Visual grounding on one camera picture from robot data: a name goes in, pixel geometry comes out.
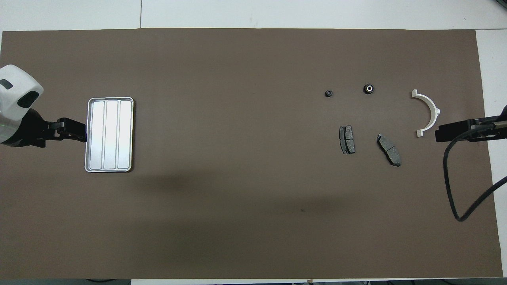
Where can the dark grey brake pad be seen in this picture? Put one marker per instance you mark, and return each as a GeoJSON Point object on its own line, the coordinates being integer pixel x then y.
{"type": "Point", "coordinates": [388, 149]}
{"type": "Point", "coordinates": [347, 139]}

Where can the silver ribbed metal tray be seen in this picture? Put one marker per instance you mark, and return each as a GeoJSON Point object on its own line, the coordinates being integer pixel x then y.
{"type": "Point", "coordinates": [111, 134]}

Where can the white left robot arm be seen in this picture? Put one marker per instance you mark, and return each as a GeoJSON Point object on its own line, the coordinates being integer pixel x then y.
{"type": "Point", "coordinates": [10, 111]}

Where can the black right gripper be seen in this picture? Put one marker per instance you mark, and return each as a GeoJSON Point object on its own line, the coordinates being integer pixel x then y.
{"type": "Point", "coordinates": [491, 130]}

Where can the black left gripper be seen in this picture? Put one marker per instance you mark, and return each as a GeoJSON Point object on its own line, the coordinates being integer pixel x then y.
{"type": "Point", "coordinates": [37, 132]}

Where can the brown table mat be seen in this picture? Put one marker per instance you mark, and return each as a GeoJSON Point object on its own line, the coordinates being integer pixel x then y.
{"type": "Point", "coordinates": [253, 198]}

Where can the large black bearing gear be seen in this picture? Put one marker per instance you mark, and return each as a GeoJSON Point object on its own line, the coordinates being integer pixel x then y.
{"type": "Point", "coordinates": [368, 88]}

